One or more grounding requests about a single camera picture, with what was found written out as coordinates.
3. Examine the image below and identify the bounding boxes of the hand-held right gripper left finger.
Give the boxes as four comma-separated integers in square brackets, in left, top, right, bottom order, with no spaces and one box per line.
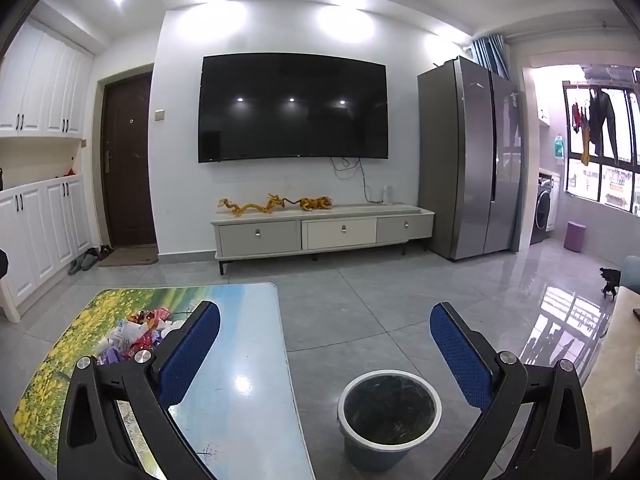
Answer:
[57,300,222,480]

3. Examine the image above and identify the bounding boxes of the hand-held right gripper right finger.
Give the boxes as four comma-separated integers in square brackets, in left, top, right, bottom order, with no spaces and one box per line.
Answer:
[429,302,593,480]

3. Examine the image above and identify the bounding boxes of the pile of colourful wrappers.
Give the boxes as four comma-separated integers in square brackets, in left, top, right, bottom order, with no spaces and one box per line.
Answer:
[95,307,191,366]

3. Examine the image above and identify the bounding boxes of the landscape printed coffee table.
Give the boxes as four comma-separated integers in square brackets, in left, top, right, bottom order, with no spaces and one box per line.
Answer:
[12,282,316,480]

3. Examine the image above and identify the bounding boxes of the brown doormat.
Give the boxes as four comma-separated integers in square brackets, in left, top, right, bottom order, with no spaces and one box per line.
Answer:
[97,244,159,267]

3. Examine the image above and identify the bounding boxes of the white television cabinet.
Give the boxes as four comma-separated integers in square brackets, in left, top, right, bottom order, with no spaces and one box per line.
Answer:
[210,202,436,276]

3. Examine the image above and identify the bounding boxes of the golden dragon ornament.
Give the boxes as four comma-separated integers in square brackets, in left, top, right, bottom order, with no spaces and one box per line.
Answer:
[265,193,301,213]
[217,199,268,217]

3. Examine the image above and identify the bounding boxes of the purple stool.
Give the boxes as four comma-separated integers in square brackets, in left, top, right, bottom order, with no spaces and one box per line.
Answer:
[563,220,587,253]

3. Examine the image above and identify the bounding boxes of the grey washing machine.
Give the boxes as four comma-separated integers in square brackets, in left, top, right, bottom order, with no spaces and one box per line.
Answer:
[530,172,561,245]

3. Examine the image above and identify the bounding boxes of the white floor cupboards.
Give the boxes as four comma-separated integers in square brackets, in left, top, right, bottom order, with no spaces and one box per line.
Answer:
[0,175,93,311]

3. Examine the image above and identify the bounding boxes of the dark brown entrance door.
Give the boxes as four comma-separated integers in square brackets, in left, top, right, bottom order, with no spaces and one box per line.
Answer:
[100,72,158,250]

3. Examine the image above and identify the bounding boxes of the silver double-door refrigerator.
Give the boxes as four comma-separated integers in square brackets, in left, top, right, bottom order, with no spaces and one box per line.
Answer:
[417,56,526,262]

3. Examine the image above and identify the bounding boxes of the black framed window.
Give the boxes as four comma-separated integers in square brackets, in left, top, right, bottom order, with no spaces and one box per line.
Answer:
[562,65,640,216]

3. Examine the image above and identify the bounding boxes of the hanging black garment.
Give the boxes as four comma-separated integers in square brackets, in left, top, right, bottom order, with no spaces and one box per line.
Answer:
[590,89,623,158]

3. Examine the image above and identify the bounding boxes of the blue curtain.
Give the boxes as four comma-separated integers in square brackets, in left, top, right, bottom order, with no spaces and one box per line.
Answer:
[472,36,511,81]

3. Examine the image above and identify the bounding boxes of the television cables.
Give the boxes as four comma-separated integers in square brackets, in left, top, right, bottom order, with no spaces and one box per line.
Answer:
[330,156,373,204]

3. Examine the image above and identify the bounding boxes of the black wall television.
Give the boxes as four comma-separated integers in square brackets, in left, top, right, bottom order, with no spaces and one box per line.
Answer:
[197,52,390,163]

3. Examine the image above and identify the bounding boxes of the white wall cupboards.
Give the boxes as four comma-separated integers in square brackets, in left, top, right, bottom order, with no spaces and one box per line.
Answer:
[0,17,96,138]

